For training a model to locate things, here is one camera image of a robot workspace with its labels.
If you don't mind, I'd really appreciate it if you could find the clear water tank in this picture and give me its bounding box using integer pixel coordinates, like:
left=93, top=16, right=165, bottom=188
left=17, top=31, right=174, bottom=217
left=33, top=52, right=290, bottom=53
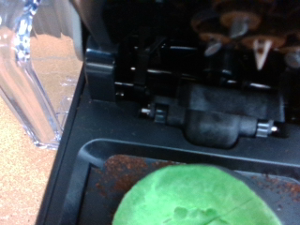
left=0, top=0, right=86, bottom=151

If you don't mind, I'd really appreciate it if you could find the black Keurig coffee machine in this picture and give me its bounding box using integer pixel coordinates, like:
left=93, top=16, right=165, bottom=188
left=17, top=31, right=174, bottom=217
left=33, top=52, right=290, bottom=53
left=36, top=0, right=300, bottom=225

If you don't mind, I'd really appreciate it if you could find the green reusable coffee pod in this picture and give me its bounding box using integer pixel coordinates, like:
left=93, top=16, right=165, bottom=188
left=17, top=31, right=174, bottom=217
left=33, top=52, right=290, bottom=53
left=112, top=163, right=283, bottom=225

